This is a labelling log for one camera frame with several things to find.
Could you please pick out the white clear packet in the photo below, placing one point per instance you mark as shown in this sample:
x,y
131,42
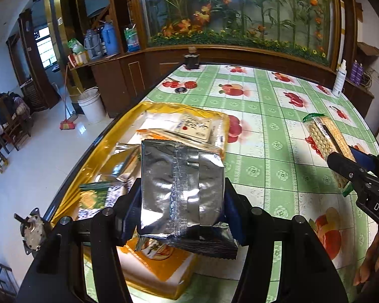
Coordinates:
x,y
162,120

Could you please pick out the person's right hand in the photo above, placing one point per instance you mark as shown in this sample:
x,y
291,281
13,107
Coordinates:
x,y
368,265

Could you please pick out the dark green cookie packet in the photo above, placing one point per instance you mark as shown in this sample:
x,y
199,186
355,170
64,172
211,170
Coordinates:
x,y
93,195

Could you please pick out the brown broken board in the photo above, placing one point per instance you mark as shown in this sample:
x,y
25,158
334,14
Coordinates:
x,y
368,50

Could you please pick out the blue thermos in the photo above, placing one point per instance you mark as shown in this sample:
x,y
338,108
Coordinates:
x,y
110,39

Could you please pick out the orange snack packet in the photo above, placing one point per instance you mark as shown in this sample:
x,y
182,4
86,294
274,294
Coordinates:
x,y
154,133

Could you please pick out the red white box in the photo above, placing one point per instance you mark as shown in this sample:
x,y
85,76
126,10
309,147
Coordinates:
x,y
79,59

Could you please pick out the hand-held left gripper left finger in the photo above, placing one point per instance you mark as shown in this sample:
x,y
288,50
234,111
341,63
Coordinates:
x,y
126,227

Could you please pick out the green checked fruit tablecloth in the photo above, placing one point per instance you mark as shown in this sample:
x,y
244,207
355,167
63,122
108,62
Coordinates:
x,y
271,164

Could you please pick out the yellow picture snack packet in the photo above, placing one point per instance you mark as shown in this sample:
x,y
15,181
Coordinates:
x,y
173,271

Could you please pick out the white spray bottle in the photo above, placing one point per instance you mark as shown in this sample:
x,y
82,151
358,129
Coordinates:
x,y
339,80

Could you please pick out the grey thermos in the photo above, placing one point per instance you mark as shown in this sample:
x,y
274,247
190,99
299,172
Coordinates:
x,y
93,44

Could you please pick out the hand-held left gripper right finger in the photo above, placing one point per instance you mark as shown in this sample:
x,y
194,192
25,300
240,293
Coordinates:
x,y
235,224

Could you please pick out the clear green-ended cracker packet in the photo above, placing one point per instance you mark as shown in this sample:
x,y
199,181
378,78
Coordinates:
x,y
322,135

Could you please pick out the yellow-rimmed white tray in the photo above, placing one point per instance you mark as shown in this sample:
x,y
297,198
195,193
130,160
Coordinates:
x,y
79,176

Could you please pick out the purple bottle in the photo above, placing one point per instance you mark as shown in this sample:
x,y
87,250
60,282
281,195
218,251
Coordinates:
x,y
354,72
360,73

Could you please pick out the dark glass jar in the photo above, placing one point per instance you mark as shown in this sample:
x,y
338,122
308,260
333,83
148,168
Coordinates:
x,y
191,60

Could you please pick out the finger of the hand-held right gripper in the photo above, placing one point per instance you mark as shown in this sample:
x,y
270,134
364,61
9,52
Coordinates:
x,y
364,161
346,167

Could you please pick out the silver foil snack packet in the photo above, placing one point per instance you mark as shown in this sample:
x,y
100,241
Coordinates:
x,y
183,189

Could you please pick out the white plastic bucket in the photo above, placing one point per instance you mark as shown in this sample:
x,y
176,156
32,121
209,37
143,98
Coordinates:
x,y
92,107

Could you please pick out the small metal motor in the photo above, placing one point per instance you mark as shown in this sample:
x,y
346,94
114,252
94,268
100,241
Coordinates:
x,y
33,232

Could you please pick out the glass artificial flower display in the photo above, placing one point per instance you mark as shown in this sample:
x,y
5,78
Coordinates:
x,y
240,12

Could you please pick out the black round lid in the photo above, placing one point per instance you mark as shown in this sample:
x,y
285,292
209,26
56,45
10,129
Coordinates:
x,y
180,90

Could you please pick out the cream printed packet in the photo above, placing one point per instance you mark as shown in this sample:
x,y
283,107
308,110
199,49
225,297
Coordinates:
x,y
194,127

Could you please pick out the red broom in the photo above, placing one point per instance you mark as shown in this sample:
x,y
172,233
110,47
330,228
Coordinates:
x,y
68,125

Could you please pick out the green white bag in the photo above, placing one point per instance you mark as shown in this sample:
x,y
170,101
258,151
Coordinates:
x,y
76,46

